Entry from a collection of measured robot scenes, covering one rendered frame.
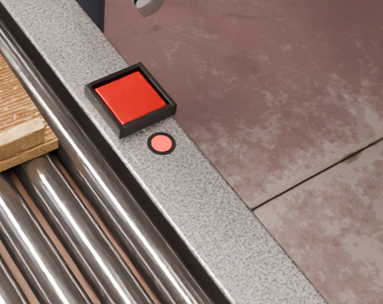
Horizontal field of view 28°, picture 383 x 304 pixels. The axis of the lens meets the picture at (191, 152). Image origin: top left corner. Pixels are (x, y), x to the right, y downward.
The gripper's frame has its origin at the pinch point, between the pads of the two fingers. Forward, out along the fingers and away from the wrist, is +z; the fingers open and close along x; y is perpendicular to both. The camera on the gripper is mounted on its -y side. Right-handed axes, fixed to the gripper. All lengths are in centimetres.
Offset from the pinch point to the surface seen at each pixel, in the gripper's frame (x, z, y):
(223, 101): 52, 106, 70
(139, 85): 0.9, 13.3, 1.7
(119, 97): 0.5, 13.3, -1.2
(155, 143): -6.2, 14.7, -0.6
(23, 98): 4.9, 12.6, -10.8
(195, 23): 82, 106, 81
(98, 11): 52, 55, 28
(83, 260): -14.5, 15.0, -14.5
